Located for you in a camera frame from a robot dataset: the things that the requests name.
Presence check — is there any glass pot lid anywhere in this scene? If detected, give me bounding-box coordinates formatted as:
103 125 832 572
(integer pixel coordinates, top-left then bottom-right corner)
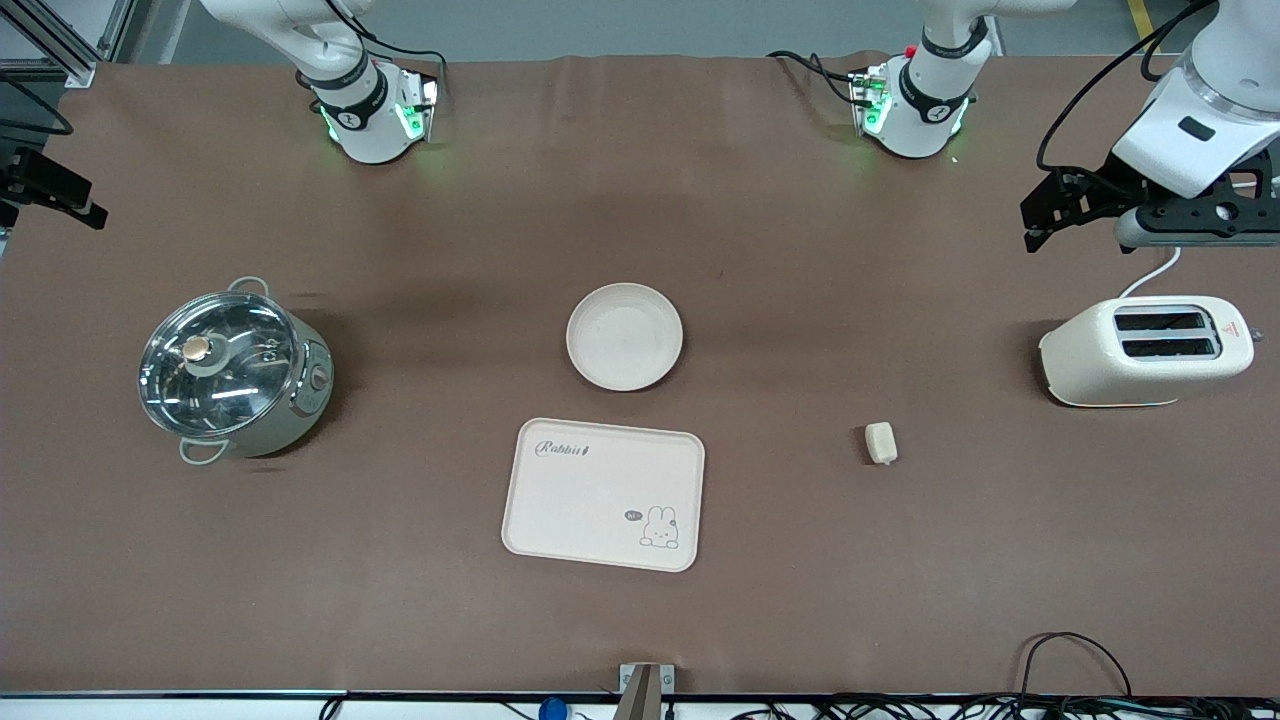
138 292 299 439

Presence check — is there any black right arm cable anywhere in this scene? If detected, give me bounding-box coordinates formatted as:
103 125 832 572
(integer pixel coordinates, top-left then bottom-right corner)
325 0 451 101

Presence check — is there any metal table edge bracket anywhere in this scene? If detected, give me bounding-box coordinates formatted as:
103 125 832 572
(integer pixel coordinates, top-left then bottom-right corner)
618 662 675 720

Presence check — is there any black cable bundle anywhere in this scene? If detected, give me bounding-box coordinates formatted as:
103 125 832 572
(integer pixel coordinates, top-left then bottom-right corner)
730 693 1280 720

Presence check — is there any round cream plate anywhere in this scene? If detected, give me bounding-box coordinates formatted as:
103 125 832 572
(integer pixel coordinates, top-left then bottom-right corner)
566 282 685 392

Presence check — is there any black looped cable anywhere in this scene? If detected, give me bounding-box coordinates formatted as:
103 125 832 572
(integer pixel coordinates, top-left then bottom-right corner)
1018 631 1133 701

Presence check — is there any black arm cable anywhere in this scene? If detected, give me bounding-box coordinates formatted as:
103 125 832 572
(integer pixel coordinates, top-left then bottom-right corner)
325 0 451 101
1035 0 1219 173

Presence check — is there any cream rabbit print tray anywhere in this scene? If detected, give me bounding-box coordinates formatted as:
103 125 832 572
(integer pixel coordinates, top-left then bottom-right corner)
501 417 706 573

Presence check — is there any white toaster power cable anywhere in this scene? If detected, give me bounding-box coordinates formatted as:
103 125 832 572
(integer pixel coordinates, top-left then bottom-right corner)
1117 247 1184 300

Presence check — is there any cream two-slot toaster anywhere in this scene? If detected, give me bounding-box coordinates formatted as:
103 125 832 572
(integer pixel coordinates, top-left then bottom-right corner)
1038 295 1256 408

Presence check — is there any brown table mat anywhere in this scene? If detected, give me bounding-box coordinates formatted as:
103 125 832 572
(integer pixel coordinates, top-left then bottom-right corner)
0 50 1280 697

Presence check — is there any aluminium frame profile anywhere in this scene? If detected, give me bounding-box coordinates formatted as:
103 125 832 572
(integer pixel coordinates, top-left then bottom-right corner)
0 0 153 87

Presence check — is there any black left base cable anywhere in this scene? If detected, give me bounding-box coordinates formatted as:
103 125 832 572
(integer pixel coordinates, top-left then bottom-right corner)
767 50 863 107

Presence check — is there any stainless steel electric pot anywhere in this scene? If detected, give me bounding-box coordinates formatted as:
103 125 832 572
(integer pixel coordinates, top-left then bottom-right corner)
138 277 335 466

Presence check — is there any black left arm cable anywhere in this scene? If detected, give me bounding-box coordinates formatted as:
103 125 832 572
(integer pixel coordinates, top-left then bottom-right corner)
1035 0 1219 173

